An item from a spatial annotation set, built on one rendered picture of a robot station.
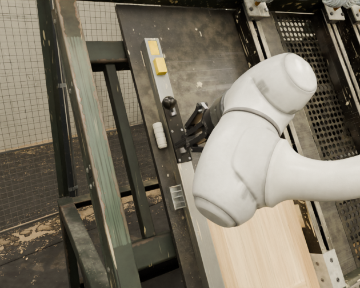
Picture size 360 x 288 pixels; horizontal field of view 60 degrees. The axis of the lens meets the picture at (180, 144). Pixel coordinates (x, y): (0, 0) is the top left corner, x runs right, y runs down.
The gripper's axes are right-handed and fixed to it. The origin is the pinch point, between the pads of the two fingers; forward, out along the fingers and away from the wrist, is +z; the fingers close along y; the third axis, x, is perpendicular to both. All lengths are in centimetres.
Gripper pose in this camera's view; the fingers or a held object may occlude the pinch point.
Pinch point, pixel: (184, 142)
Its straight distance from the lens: 83.5
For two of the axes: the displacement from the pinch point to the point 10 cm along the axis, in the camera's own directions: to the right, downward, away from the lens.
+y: 2.5, 9.6, -1.5
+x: 8.7, -1.6, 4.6
